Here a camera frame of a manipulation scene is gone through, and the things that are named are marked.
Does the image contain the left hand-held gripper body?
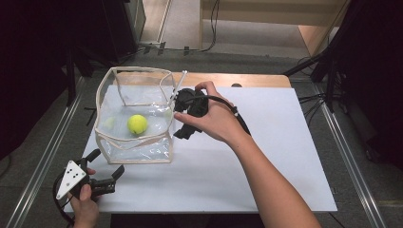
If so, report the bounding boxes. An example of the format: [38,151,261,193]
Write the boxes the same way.
[55,158,117,201]

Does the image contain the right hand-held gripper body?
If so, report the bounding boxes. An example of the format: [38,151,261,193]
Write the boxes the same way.
[166,69,210,127]

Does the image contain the clear plastic bag beige trim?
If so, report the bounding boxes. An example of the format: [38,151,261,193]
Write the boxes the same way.
[94,66,178,165]

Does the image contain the yellow tennis ball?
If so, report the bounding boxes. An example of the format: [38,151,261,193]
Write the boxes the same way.
[126,114,149,135]

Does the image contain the person's right hand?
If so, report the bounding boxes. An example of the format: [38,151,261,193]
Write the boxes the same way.
[173,80,252,150]

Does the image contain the person's left hand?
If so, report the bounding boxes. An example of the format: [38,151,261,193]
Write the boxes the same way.
[67,167,103,228]

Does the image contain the wooden table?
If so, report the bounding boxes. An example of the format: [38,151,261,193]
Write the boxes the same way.
[113,71,293,89]

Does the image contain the black metal stand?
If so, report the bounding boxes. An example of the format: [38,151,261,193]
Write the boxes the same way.
[65,47,96,107]
[282,47,338,113]

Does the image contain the white table board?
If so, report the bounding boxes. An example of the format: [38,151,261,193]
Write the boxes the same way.
[63,85,338,214]

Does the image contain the black cabinet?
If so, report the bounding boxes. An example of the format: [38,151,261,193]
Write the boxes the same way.
[103,0,147,63]

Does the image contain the dark curtain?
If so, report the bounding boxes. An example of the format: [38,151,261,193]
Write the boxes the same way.
[336,0,403,170]
[0,0,107,161]

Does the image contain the light wooden furniture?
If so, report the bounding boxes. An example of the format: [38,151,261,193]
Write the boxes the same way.
[199,0,350,58]

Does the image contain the left hand-held gripper black cable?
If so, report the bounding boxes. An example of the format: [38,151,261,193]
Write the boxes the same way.
[51,174,76,227]

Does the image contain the hand-held gripper black cable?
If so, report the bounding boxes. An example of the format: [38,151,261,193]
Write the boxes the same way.
[182,94,252,137]
[51,174,76,227]

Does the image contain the metal floor rail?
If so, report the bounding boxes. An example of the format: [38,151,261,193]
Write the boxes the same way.
[4,75,86,228]
[313,83,387,228]

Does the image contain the right hand-held gripper black cable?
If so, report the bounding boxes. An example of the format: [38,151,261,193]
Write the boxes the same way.
[182,94,252,137]

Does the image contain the black hanging cable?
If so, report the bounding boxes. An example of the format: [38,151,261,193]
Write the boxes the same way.
[182,0,221,54]

